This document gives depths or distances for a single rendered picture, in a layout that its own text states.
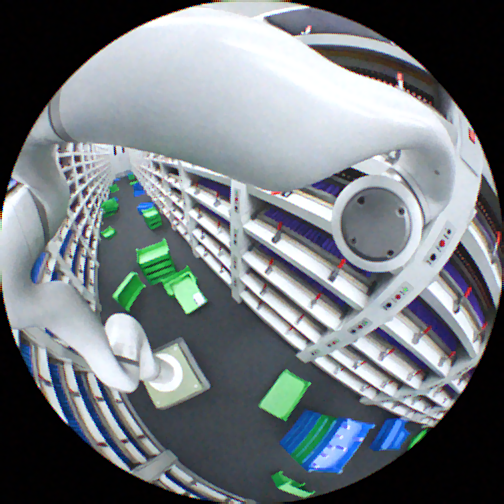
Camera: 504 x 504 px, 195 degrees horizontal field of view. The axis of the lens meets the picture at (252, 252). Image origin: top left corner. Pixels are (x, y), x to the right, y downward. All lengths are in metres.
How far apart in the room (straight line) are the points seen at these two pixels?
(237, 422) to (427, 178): 1.21
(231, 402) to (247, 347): 0.41
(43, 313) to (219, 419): 1.06
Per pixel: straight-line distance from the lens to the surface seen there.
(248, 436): 1.19
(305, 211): 0.47
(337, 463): 1.02
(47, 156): 0.19
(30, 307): 0.24
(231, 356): 1.13
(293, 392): 1.18
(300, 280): 0.70
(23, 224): 0.24
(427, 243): 0.45
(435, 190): 0.18
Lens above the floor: 1.11
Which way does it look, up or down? 41 degrees down
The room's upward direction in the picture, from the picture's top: 7 degrees clockwise
